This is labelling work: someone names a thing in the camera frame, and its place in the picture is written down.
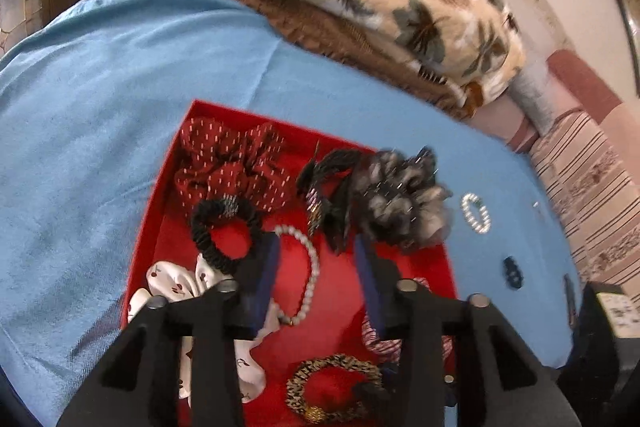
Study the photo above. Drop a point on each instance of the black sheer dotted scrunchie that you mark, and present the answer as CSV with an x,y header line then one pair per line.
x,y
395,207

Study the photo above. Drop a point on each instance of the striped floral pillow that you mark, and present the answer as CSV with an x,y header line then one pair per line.
x,y
590,187

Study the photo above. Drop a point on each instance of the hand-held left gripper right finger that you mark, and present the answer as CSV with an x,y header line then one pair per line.
x,y
370,287

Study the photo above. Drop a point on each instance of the small black hair clip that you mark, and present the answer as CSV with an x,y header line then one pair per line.
x,y
512,274

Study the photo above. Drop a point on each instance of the white cherry print scrunchie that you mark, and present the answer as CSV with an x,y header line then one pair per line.
x,y
170,279

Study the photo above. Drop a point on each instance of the grey-blue pillow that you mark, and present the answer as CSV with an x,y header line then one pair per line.
x,y
532,97

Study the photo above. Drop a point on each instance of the black claw hair clip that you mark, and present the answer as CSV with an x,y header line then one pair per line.
x,y
330,177

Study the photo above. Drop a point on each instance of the brown quilted blanket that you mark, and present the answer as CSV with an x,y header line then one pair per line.
x,y
310,27

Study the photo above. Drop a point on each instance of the red plaid scrunchie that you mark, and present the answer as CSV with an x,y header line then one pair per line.
x,y
387,347

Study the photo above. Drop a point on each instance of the blue towel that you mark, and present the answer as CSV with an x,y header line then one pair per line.
x,y
75,132

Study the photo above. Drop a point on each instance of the red box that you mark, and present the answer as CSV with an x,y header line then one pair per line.
x,y
340,297

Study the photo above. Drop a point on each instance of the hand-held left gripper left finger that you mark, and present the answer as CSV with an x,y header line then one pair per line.
x,y
265,277

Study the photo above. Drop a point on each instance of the pink patchwork bedsheet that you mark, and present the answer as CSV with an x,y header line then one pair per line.
x,y
575,77

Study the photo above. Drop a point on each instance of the red white-dotted scrunchie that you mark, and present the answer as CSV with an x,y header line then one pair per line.
x,y
235,162

